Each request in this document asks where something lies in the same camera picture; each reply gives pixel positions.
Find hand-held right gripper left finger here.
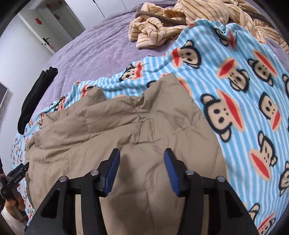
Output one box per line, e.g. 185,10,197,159
24,148,121,235

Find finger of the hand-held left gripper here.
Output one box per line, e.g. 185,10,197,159
6,162,30,181

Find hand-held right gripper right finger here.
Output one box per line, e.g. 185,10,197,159
164,148,259,235

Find tan puffer jacket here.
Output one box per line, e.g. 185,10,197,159
24,73,228,235

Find black folded clothes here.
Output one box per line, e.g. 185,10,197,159
18,67,59,134

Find person's left hand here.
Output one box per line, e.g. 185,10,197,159
4,194,28,223

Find monkey print striped blanket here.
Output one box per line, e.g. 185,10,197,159
10,19,289,235

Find purple bed cover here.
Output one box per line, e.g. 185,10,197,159
21,2,289,127

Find white door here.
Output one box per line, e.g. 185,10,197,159
19,0,87,55

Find white wardrobe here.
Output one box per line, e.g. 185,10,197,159
65,0,145,31

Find beige striped fleece garment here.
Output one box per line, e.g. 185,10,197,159
129,0,289,51

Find white framed wall monitor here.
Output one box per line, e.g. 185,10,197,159
0,82,9,109

